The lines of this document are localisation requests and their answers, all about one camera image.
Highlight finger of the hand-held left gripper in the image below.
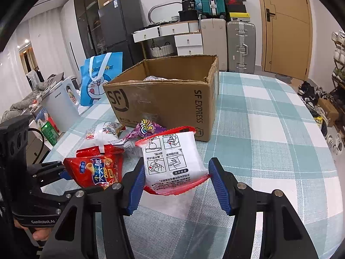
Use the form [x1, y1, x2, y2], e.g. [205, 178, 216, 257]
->
[26, 160, 68, 186]
[30, 186, 74, 203]

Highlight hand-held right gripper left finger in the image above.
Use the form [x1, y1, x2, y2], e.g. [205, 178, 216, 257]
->
[40, 156, 147, 259]

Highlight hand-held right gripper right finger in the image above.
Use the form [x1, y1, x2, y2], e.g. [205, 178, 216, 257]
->
[208, 157, 318, 259]

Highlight red cone crisps packet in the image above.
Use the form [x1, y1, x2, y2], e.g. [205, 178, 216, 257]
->
[63, 152, 124, 191]

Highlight plain red snack packet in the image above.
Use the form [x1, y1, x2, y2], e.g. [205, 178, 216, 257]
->
[75, 144, 126, 160]

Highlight red-edged white noodle packet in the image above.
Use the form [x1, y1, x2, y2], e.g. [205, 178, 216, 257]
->
[135, 126, 211, 196]

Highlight white red-trimmed snack packet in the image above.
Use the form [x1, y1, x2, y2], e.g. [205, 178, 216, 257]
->
[86, 121, 127, 143]

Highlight brown cardboard box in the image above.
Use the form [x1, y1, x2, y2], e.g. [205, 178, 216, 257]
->
[103, 55, 219, 142]

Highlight person's left hand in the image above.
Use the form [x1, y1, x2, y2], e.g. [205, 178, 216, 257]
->
[13, 218, 52, 242]

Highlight green drink can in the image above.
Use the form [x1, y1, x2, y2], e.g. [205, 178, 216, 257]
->
[40, 121, 58, 146]

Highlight grey clothes pile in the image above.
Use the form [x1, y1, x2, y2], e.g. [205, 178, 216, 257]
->
[1, 71, 65, 119]

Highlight white floor appliance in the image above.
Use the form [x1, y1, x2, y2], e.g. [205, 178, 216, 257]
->
[42, 78, 81, 134]

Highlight checked teal white tablecloth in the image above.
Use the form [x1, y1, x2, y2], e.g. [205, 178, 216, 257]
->
[40, 71, 343, 259]

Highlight blue cartoon tote bag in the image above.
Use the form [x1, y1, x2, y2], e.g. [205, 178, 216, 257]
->
[80, 51, 124, 107]

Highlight white sneakers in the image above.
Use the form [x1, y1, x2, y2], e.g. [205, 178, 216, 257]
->
[325, 132, 344, 155]

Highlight pile of dark shoes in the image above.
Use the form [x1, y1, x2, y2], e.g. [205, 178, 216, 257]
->
[298, 81, 331, 108]

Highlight small brown floor carton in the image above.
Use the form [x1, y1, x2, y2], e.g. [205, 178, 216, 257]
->
[317, 97, 339, 127]

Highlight woven storage basket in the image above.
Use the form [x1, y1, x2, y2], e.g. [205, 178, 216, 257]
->
[150, 43, 176, 58]

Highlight silver suitcase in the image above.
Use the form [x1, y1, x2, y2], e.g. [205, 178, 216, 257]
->
[226, 20, 256, 74]

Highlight beige suitcase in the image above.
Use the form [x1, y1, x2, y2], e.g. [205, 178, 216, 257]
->
[201, 18, 227, 72]

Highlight white drawer desk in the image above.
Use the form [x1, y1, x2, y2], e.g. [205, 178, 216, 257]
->
[132, 20, 203, 58]

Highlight dark glass-door cabinet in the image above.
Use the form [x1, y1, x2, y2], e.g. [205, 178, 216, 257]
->
[73, 0, 116, 60]

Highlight dark grey refrigerator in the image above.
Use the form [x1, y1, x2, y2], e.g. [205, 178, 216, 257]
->
[97, 0, 147, 66]

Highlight wooden door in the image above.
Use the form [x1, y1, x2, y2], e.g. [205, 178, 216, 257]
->
[256, 0, 313, 81]

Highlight shoe rack with shoes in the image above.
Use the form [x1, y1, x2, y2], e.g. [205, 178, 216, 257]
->
[330, 30, 345, 98]

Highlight yellow black shoe box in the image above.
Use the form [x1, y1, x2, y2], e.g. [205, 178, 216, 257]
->
[229, 12, 251, 22]

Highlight black round box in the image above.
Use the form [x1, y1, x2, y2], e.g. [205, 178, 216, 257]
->
[178, 10, 199, 22]

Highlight plain black shoe box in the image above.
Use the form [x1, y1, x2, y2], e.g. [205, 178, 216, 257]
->
[226, 4, 248, 13]

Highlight black printed box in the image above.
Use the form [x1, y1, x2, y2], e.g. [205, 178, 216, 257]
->
[181, 0, 197, 12]

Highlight black cable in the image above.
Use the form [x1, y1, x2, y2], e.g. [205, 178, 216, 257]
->
[28, 128, 46, 164]

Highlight silver oval mirror frame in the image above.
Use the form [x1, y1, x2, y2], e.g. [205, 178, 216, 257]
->
[148, 1, 184, 25]

